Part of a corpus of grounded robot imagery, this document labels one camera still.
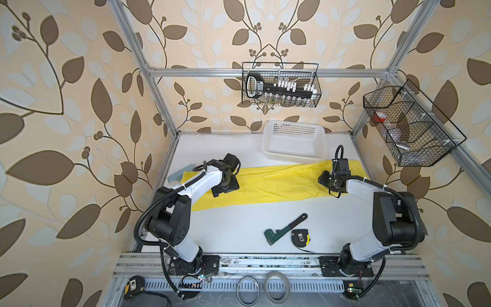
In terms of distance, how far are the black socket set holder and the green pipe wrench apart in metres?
0.56

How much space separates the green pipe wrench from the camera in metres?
0.82

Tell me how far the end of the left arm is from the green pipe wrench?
24 cm

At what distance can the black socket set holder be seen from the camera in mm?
Answer: 840

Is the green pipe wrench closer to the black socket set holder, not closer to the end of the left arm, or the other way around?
the end of the left arm
